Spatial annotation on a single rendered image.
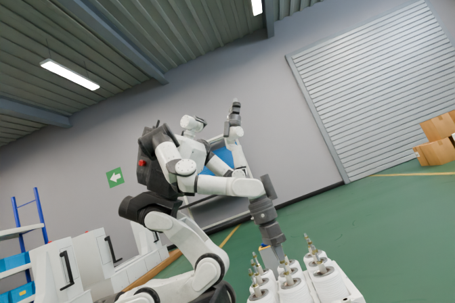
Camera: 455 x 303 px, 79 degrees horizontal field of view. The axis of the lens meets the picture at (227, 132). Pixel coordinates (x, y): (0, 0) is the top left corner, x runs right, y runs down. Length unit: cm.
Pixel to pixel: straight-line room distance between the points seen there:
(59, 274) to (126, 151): 438
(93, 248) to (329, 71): 542
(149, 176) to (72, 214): 656
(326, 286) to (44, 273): 262
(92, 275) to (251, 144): 398
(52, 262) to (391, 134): 593
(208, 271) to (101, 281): 236
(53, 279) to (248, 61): 541
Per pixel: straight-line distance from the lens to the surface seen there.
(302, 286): 107
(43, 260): 324
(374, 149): 637
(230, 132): 166
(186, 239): 143
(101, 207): 746
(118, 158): 726
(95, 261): 363
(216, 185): 102
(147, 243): 472
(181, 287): 147
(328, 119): 625
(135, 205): 150
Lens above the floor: 59
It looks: 12 degrees up
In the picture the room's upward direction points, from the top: 21 degrees counter-clockwise
